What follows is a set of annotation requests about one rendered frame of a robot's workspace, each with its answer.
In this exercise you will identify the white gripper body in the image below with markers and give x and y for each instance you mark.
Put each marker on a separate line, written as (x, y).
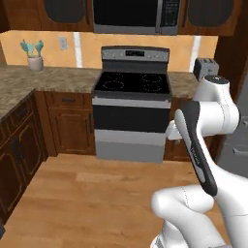
(173, 130)

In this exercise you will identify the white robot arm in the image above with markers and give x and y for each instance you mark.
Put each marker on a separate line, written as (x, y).
(227, 200)

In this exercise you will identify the black and silver stove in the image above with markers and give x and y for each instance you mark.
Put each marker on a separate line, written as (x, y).
(130, 116)

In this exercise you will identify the grey fridge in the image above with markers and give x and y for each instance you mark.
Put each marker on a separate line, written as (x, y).
(237, 145)

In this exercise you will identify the silver toaster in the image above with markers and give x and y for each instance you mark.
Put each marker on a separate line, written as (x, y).
(204, 67)

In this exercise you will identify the dark brown tall side panel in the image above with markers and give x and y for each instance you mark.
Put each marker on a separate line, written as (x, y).
(231, 45)

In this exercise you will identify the silver microwave oven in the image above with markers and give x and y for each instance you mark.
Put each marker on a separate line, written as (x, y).
(129, 14)

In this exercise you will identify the dark brown base cupboard run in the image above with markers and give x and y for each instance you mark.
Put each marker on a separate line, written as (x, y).
(17, 151)

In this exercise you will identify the teal kitchen utensil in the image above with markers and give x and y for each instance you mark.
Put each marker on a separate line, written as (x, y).
(39, 46)
(24, 46)

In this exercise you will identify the brown wall cupboard, dark glass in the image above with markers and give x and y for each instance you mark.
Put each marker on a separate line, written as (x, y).
(210, 14)
(64, 13)

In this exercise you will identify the grey wall socket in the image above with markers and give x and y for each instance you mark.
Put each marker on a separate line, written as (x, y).
(63, 43)

